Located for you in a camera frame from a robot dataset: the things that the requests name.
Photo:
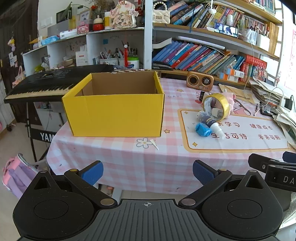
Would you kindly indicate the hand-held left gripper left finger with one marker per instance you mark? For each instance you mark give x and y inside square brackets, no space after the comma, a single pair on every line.
[92,172]

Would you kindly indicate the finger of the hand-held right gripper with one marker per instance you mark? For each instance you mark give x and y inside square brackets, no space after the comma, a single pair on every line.
[291,157]
[261,163]

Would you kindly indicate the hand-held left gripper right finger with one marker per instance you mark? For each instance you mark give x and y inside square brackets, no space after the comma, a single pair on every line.
[203,172]

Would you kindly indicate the yellow cardboard box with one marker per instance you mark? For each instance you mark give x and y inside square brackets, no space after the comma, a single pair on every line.
[115,115]

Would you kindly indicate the yellow tape roll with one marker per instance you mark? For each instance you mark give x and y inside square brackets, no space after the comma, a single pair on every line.
[225,103]

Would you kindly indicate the pink plush toy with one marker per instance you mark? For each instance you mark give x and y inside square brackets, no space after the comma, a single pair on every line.
[230,96]

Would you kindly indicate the pile of newspapers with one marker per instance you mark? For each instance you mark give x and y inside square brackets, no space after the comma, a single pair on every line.
[286,127]

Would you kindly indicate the dark blue bottle white nozzle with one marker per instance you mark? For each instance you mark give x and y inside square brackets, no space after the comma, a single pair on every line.
[209,121]

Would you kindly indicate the small black case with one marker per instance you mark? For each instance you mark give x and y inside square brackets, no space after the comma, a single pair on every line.
[266,111]

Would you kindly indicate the black power adapter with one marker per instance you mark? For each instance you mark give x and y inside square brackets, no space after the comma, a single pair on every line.
[288,103]

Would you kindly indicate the light wooden pencil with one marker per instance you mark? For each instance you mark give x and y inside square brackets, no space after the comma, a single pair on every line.
[256,110]

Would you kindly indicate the black keyboard stand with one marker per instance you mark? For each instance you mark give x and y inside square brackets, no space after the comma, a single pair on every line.
[44,136]

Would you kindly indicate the stack of papers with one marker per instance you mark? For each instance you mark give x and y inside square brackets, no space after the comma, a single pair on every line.
[266,92]

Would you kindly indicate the brown paper envelopes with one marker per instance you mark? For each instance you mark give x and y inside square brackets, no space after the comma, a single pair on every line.
[240,93]

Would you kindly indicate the pink purple backpack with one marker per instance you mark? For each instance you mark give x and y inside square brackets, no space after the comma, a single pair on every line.
[16,176]

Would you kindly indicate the small black clip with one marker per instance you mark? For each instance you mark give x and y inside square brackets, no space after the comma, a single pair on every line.
[202,95]

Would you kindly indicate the blue orange white carton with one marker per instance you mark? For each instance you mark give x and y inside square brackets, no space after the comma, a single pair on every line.
[227,77]
[234,73]

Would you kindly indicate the brown retro radio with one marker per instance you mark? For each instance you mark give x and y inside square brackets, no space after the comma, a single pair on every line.
[194,80]

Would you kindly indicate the black electronic keyboard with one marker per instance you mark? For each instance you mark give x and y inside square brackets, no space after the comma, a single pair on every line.
[46,81]

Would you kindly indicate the white pen cup with pens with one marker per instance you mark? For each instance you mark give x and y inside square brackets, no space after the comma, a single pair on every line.
[108,61]

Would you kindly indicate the black flat pouch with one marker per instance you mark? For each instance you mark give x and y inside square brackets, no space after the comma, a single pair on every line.
[161,66]

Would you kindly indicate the white red label box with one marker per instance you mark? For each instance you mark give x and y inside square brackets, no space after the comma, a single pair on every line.
[81,58]

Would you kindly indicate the white tub green lid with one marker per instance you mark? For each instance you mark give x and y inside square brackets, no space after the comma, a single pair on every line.
[133,63]

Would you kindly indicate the row of colourful books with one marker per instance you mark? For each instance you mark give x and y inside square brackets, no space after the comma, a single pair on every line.
[203,11]
[196,55]
[263,4]

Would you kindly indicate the white storage bin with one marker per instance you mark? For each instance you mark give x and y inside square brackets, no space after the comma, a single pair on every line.
[262,42]

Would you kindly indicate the red tassel ornament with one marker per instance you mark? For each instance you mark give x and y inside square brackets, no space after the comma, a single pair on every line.
[126,56]

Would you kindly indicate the white cubby shelf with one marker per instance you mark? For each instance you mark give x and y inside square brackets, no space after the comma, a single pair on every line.
[89,48]

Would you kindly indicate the white light bar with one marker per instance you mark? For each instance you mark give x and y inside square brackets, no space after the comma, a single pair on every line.
[201,41]

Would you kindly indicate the smartphone with lit screen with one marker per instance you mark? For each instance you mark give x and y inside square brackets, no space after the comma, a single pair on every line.
[225,30]

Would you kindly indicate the blue wet wipes pack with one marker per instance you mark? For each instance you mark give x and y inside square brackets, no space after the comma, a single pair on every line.
[50,40]

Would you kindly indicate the white flat device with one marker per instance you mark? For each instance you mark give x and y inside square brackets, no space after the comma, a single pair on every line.
[68,34]

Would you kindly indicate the pink printed tin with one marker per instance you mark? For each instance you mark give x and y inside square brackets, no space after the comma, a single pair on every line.
[84,29]

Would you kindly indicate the red white round doll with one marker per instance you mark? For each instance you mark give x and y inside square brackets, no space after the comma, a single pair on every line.
[98,25]

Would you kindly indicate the yellow white bottle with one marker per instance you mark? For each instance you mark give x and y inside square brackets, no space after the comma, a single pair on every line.
[108,22]

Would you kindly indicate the dark wooden door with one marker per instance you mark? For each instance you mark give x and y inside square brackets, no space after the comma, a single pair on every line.
[18,34]

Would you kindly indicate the floral decorated plaque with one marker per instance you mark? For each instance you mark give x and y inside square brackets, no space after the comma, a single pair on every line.
[123,16]

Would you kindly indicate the white quilted handbag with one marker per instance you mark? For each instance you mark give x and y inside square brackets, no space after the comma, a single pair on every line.
[160,15]

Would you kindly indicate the pink wall poster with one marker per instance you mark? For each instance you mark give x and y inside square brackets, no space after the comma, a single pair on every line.
[291,60]

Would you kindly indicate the white frame wooden bookshelf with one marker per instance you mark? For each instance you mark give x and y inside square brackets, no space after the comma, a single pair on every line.
[148,34]

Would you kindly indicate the white wall switch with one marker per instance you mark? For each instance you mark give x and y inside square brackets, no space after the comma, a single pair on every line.
[45,22]

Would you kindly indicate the black picture frame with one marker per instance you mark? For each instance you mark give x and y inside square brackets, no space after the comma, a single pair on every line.
[62,16]

